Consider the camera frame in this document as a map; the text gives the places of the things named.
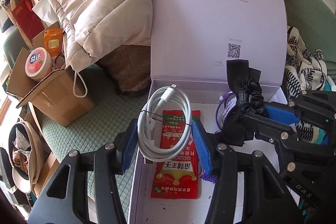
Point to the red box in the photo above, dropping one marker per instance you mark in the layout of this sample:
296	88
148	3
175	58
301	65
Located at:
26	19

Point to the green sofa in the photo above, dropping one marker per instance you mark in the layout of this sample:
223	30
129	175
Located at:
99	121

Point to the brown cardboard box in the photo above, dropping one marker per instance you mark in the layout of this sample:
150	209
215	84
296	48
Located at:
60	100

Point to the cream puffer jacket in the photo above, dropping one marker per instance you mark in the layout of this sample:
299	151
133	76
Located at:
105	16

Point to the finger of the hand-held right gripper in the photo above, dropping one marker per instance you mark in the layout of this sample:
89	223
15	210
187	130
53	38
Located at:
252	125
282	113

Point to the orange packet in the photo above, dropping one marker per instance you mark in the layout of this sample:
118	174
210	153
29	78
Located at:
53	39

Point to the brown fuzzy cloth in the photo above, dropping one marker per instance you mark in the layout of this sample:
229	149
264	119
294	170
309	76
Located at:
131	69

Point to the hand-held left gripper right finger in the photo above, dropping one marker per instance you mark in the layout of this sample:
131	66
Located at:
200	150

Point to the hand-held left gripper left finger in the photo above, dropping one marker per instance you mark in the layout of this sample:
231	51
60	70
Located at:
130	146

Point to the lavender gift box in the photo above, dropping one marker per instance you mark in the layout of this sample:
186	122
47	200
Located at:
210	16

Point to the black white patterned knit scarf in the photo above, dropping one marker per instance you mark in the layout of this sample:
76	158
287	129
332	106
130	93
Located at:
299	69

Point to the white paper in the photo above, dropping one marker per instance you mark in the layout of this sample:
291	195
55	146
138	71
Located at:
42	10

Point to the pink lid gum jar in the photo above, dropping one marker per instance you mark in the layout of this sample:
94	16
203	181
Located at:
38	64

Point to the black scrunchie with label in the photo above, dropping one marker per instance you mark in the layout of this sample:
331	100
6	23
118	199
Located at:
240	77

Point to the red snack packet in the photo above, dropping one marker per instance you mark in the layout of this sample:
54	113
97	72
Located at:
176	176

